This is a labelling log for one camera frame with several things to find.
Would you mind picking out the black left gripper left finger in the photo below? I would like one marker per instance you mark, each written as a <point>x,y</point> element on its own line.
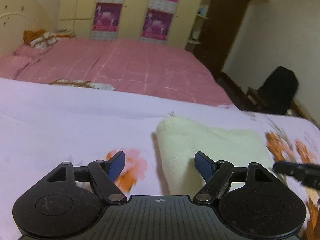
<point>104,175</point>

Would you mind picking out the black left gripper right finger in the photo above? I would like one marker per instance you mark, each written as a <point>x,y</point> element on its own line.
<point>217,176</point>

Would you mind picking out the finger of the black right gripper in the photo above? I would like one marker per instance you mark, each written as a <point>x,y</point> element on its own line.
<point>307,174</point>

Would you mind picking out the cream knitted small garment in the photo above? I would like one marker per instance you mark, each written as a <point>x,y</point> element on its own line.
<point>179,139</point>

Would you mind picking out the lilac floral bed sheet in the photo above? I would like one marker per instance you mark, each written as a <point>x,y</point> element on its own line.
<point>45,125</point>

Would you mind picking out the black chair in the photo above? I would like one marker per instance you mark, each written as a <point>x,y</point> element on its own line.
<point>277,92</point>

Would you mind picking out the patterned folded cloth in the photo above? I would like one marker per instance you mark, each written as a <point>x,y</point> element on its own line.
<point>82,84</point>

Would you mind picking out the pink checked bed cover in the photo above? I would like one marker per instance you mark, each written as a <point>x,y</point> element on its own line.
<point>129,66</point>

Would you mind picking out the cream open shelf unit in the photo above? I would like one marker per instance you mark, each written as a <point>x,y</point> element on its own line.
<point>200,19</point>

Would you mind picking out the orange white patterned pillow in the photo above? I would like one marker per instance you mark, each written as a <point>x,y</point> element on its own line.
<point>41,39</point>

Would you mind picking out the magenta poster lower left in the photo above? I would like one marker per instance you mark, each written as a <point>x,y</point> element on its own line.
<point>106,17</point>

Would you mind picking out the magenta poster lower right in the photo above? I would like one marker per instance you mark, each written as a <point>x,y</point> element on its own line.
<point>156,26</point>

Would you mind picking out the dark brown wooden door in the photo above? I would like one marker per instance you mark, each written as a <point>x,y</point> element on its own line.
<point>218,33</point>

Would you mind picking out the cream wardrobe with doors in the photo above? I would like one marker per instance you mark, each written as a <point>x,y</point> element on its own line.
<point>78,15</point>

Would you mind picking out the cream arched headboard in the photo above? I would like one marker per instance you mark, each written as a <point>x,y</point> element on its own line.
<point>18,16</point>

